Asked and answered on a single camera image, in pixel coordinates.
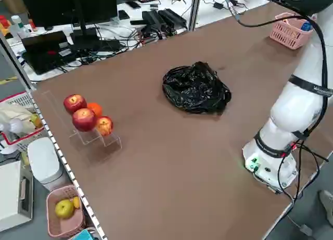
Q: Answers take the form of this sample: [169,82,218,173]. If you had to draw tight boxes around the black laptop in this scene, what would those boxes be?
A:
[20,30,76,75]

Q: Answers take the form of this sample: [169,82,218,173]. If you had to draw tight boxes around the black power supply unit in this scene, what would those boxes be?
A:
[142,10,167,30]
[158,8,188,27]

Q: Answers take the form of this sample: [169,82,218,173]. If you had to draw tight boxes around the black plastic bag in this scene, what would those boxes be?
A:
[162,61,232,115]

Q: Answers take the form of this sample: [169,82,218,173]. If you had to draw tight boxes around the white basket red rim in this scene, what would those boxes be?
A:
[0,92,45,153]

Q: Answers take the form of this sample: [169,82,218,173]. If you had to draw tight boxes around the white cabinet box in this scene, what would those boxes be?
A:
[0,160,34,232]

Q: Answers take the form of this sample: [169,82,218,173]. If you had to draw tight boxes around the pink plastic basket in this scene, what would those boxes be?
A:
[269,12,315,50]
[46,184,87,238]

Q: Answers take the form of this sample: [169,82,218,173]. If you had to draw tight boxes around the tangled black desk cables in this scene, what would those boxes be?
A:
[76,22,169,67]

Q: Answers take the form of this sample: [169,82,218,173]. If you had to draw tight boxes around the aluminium table edge rail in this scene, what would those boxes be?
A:
[31,89,108,240]

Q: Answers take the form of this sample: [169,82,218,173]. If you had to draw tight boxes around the orange fruit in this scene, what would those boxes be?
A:
[86,102,104,119]

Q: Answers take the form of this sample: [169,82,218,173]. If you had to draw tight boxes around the clear bottle white cap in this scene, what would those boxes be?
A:
[9,15,32,40]

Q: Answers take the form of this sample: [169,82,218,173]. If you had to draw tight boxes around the white light bulb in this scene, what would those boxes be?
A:
[7,118,24,133]

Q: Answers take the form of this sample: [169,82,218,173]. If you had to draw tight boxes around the teal box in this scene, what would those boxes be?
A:
[74,229,96,240]

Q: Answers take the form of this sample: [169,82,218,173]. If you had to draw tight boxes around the aluminium frame post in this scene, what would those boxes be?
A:
[188,0,202,32]
[0,33,37,92]

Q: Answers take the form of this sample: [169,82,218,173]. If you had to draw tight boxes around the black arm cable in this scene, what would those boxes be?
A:
[223,0,329,141]

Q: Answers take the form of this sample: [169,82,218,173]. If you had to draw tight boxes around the clear acrylic fruit stand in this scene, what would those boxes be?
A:
[41,90,123,150]

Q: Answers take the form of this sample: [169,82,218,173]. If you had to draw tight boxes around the white rounded bin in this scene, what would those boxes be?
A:
[27,136,69,192]

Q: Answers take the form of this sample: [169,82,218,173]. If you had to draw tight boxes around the black monitor with stand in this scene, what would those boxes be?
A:
[19,0,119,47]

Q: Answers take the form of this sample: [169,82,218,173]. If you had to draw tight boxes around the yellow pear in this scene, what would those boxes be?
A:
[54,199,75,220]

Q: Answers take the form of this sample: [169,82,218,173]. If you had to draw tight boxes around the black base cables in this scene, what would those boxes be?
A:
[277,140,329,202]

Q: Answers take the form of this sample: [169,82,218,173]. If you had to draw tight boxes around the red yellow apple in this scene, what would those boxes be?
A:
[95,116,114,137]

